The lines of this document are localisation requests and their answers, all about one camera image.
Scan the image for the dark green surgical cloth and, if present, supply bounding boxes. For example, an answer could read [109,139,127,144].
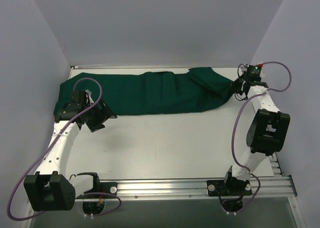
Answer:
[53,67,233,116]

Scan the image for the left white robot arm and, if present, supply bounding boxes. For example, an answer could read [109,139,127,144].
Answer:
[23,91,117,212]

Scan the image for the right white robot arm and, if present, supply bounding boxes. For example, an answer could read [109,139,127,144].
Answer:
[222,83,291,195]

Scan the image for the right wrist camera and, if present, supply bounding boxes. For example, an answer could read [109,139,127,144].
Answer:
[244,63,263,82]

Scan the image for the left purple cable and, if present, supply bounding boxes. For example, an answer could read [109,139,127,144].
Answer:
[6,77,123,220]

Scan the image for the rear aluminium rail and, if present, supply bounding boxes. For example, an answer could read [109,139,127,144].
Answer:
[71,64,104,69]

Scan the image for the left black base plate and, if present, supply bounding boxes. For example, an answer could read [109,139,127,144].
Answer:
[96,181,118,195]

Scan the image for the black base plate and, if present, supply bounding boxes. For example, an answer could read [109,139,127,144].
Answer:
[96,181,118,195]
[206,179,253,197]

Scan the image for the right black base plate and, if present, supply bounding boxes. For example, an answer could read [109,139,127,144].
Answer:
[206,179,253,197]

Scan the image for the front aluminium rail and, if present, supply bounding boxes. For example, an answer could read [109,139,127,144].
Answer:
[26,174,298,203]

